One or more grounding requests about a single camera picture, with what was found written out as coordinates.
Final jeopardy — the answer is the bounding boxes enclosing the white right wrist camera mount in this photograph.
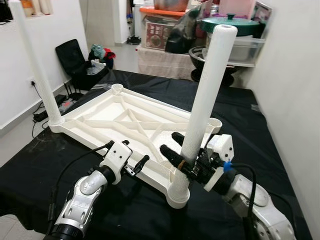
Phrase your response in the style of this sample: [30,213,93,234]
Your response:
[202,134,235,193]

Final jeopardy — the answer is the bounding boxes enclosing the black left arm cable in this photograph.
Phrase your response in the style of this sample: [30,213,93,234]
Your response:
[47,141,113,226]

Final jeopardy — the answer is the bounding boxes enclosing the pink plastic container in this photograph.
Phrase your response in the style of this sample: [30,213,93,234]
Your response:
[220,0,253,16]

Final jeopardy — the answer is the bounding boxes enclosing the teal plush toy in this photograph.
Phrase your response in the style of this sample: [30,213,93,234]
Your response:
[90,44,106,61]

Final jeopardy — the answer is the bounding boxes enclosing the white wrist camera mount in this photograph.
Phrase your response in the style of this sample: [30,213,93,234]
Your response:
[100,140,133,185]
[202,134,235,193]

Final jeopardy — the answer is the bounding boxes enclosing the black floor cloth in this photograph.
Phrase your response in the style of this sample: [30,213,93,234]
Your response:
[0,69,301,240]

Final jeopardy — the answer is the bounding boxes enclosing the clear plastic container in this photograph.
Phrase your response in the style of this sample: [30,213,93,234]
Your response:
[202,35,266,68]

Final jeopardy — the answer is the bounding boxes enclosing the black power adapter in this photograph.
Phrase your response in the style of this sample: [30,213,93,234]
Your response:
[32,111,49,122]
[54,94,68,105]

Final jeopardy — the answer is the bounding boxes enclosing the black glossy bag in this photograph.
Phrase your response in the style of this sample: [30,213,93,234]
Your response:
[165,7,203,55]

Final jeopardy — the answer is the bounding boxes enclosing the white plastic packet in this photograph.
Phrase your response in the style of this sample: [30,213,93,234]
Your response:
[86,60,107,76]

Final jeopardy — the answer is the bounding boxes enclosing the white plastic table top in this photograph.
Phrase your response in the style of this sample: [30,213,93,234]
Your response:
[49,83,223,209]

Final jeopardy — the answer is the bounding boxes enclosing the white appliance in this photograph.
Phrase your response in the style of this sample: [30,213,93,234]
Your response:
[114,0,132,43]

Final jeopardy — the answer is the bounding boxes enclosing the grey power box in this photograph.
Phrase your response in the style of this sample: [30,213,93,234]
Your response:
[61,99,76,111]

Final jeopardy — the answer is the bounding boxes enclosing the beige tub orange lid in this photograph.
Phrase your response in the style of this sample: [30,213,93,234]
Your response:
[20,0,35,15]

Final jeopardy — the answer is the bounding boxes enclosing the white cup stack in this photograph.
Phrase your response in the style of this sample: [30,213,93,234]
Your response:
[32,0,53,15]

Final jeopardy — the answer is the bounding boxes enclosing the red soft item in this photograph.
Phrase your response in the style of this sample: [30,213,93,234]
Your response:
[103,48,117,60]

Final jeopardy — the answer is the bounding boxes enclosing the black wok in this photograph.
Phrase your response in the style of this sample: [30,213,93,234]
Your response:
[189,46,241,88]

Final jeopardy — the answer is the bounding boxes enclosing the printed cardboard box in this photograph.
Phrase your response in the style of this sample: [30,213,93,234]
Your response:
[252,1,273,28]

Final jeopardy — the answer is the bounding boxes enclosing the beige cloth-covered stand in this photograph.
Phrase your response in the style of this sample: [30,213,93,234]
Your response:
[137,46,193,80]

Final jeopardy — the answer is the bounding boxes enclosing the green pot with lid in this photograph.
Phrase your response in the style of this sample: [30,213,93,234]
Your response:
[200,13,261,37]

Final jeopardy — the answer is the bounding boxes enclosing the black open bag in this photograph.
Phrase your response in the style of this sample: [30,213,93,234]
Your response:
[55,39,113,91]

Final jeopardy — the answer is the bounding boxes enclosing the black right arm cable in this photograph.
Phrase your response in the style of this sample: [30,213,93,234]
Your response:
[222,161,258,240]

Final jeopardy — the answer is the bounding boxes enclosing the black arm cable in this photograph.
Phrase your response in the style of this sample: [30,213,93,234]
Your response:
[222,161,258,240]
[47,141,113,226]

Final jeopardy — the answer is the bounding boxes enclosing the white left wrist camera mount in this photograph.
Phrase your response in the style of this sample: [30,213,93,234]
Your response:
[100,140,133,185]

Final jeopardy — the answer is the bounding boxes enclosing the black countertop appliance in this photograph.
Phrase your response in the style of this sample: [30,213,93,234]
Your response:
[0,0,12,23]

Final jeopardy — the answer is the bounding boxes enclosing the orange-lidded storage box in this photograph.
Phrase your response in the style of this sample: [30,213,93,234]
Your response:
[139,6,188,51]

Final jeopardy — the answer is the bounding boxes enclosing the metal pot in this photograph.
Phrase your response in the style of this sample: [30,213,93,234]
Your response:
[152,0,190,12]

